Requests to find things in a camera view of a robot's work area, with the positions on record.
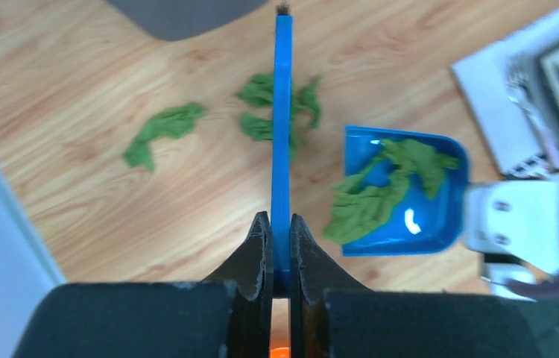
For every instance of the blue hand brush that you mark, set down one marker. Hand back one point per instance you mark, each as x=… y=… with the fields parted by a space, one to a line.
x=280 y=178

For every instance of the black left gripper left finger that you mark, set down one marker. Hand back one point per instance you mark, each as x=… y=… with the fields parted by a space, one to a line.
x=227 y=314

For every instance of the silver fork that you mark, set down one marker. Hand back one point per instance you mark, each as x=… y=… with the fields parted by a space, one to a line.
x=517 y=86

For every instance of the white patterned placemat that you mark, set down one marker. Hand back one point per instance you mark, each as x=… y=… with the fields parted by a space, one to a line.
x=482 y=77

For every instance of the orange bowl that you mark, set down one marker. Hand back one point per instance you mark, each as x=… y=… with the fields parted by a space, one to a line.
x=280 y=352

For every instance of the green paper scrap pair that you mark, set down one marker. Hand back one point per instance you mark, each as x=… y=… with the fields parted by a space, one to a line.
x=172 y=123

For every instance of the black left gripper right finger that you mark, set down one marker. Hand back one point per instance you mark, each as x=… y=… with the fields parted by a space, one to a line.
x=334 y=315

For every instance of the grey mesh waste bin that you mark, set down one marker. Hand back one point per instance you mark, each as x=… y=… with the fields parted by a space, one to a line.
x=174 y=20

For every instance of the blue dustpan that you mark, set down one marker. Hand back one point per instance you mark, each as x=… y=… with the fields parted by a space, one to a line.
x=418 y=225

